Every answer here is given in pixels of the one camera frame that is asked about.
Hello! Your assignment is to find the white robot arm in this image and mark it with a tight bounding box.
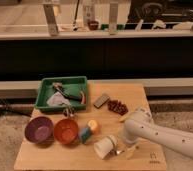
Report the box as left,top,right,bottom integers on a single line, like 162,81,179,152
121,108,193,159

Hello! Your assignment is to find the red bowl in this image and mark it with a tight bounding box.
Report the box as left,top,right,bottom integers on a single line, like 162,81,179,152
53,119,79,145

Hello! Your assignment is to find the purple bowl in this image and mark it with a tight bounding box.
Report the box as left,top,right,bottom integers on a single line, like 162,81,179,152
24,116,53,144

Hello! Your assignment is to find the white cup on side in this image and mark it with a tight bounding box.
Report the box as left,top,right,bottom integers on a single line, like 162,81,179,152
94,135,117,159

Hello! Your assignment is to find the yellow banana toy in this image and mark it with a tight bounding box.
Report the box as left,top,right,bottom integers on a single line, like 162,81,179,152
119,113,130,122

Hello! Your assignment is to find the orange and teal toy block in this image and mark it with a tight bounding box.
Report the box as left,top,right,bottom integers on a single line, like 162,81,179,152
79,120,100,143

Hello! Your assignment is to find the red grapes bunch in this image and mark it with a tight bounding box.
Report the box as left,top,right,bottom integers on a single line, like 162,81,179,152
108,100,128,115

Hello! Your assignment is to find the grey rectangular block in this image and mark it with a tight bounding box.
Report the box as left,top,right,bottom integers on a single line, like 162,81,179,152
93,93,110,108

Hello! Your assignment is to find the small metal clip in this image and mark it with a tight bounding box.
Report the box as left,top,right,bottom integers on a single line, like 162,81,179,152
63,107,75,118

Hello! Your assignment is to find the wooden board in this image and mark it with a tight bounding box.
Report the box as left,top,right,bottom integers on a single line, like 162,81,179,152
14,83,167,171

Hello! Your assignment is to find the green plastic tray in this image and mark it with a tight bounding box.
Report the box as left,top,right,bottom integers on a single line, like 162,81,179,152
35,76,88,112

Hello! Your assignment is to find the grey cloth in tray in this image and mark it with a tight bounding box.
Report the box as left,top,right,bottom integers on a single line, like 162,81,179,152
47,92,71,106

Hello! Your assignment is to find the black handled tool in tray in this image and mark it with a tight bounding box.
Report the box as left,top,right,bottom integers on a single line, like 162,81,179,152
52,82,82,101

